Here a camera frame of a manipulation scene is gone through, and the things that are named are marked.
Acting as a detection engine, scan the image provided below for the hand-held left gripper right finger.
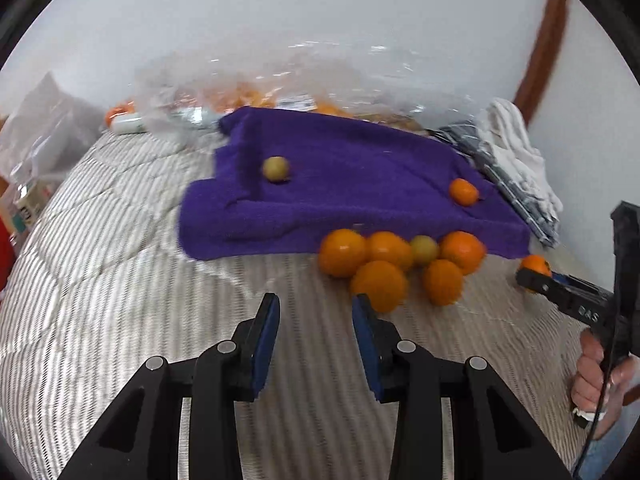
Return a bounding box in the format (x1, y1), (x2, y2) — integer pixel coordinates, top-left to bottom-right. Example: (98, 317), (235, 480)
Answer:
(351, 294), (573, 480)

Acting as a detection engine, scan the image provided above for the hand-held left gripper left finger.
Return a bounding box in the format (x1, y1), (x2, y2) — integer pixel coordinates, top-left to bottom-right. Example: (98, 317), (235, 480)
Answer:
(57, 292), (282, 480)

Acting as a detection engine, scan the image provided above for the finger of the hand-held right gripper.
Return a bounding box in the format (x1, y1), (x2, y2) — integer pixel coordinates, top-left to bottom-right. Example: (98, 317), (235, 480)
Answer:
(551, 273), (609, 296)
(516, 267), (568, 308)

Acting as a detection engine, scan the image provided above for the orange mandarin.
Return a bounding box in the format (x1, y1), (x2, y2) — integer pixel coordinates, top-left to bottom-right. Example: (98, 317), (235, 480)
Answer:
(520, 255), (552, 278)
(448, 178), (480, 207)
(439, 231), (487, 276)
(367, 231), (415, 271)
(319, 228), (371, 278)
(421, 259), (466, 307)
(350, 260), (410, 313)

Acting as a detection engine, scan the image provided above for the large yellow-green citrus fruit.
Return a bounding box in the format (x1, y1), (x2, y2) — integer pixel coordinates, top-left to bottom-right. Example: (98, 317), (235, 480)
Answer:
(410, 235), (441, 267)

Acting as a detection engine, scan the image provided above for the pile of small brown fruits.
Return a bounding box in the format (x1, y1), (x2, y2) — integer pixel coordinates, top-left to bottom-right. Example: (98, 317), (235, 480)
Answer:
(360, 110), (431, 136)

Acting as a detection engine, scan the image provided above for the person's right hand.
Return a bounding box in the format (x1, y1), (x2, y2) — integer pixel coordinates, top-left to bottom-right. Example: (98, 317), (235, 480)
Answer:
(571, 329), (637, 441)

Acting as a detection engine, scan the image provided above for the grey plaid folded cloth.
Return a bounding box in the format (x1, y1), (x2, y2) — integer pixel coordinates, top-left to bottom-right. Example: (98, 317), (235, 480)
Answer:
(435, 121), (560, 248)

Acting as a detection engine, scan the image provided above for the white knitted cloth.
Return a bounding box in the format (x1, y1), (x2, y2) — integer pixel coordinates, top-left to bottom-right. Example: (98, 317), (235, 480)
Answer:
(475, 98), (565, 223)

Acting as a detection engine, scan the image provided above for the striped white grey blanket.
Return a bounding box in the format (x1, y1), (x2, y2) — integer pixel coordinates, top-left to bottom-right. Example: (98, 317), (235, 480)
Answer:
(0, 127), (608, 480)

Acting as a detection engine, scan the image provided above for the purple towel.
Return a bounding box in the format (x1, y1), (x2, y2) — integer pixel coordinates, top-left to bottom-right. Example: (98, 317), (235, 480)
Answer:
(178, 106), (532, 262)

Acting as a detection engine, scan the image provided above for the small yellow-green citrus fruit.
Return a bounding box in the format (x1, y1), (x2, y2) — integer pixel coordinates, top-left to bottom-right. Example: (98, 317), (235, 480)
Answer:
(262, 156), (292, 183)

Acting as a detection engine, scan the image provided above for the blue denim clothing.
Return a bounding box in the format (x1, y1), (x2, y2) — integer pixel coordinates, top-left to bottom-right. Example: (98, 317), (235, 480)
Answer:
(575, 425), (631, 480)

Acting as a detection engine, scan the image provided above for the pile of bagged small oranges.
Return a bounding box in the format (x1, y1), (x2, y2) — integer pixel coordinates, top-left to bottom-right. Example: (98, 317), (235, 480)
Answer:
(197, 80), (351, 117)

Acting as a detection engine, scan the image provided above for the clear plastic bag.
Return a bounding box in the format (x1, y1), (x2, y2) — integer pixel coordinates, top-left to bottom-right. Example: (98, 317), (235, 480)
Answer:
(132, 40), (481, 133)

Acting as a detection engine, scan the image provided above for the bottle with beige label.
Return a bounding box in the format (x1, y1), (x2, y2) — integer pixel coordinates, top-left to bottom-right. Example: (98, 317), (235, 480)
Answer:
(10, 180), (51, 236)

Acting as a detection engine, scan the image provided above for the red object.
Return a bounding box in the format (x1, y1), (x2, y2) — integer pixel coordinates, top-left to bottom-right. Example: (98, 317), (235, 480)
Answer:
(0, 217), (18, 306)

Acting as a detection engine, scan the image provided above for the orange round object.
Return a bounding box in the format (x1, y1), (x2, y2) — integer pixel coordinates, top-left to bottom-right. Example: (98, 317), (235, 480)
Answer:
(105, 101), (137, 128)

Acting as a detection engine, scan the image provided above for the translucent white plastic bag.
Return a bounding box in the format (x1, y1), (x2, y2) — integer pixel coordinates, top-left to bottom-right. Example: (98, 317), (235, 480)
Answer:
(0, 72), (103, 181)

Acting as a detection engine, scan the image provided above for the black cable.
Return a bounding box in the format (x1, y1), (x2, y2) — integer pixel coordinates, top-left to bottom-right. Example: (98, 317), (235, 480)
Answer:
(571, 350), (618, 480)

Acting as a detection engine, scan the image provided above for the brown wooden door frame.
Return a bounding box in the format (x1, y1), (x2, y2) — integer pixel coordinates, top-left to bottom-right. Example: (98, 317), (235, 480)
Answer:
(512, 0), (572, 123)

